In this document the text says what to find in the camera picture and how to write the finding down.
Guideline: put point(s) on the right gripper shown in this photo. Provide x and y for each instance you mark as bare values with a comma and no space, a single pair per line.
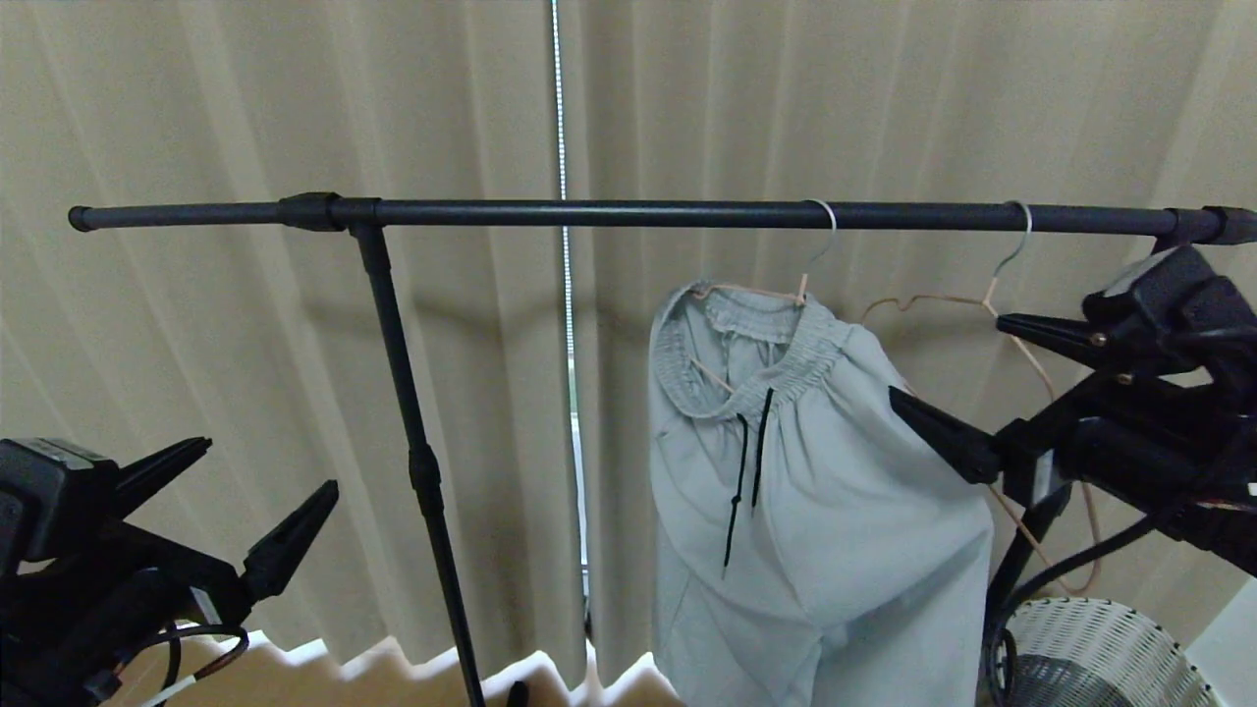
1159,452

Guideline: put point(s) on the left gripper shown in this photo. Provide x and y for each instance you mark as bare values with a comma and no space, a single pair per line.
118,599

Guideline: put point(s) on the pale grey shorts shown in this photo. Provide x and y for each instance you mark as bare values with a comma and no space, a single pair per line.
835,511

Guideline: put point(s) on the pink clothes hanger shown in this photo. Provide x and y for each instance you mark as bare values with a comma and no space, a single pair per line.
803,287
989,292

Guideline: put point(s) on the white laundry basket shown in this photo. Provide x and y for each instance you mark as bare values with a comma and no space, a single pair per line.
1100,638

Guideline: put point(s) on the black clothes rack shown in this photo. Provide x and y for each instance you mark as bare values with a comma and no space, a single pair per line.
589,214

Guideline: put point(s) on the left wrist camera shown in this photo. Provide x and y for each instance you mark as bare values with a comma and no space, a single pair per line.
49,491

